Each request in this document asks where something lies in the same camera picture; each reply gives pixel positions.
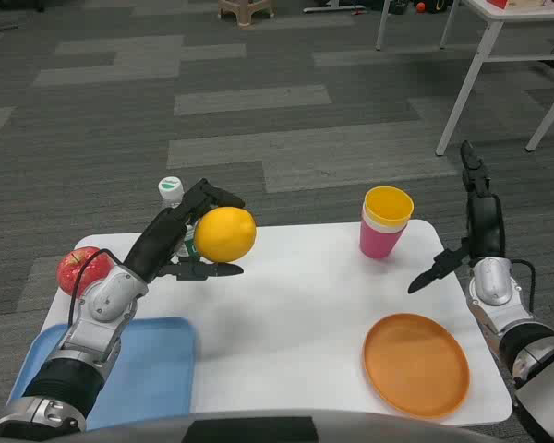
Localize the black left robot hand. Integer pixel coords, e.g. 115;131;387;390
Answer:
122;178;247;284

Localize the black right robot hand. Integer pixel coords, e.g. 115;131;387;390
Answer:
407;139;508;295

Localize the yellow lemon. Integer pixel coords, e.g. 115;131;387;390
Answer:
193;207;258;265

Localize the blue rectangle plate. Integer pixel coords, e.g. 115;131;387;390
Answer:
6;316;199;432

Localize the round orange plate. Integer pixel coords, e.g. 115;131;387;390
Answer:
362;313;471;421

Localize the clear water bottle green label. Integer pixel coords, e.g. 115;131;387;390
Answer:
157;175;201;259

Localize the red apple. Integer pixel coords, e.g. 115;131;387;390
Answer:
56;245;115;298

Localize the yellow plastic cup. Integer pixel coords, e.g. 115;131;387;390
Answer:
363;186;416;226

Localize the white plastic cup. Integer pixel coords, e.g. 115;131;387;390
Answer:
362;205;411;232

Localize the silver robot chest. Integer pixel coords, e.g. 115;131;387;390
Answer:
76;407;507;443

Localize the white table leg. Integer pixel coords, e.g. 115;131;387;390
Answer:
375;0;392;52

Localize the beige plastic stool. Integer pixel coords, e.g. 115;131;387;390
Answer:
217;0;276;28

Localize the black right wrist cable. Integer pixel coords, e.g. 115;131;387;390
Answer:
510;259;536;311

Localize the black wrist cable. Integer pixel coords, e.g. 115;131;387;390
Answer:
510;259;536;311
67;248;125;327

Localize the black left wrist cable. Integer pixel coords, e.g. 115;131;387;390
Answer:
67;248;125;327

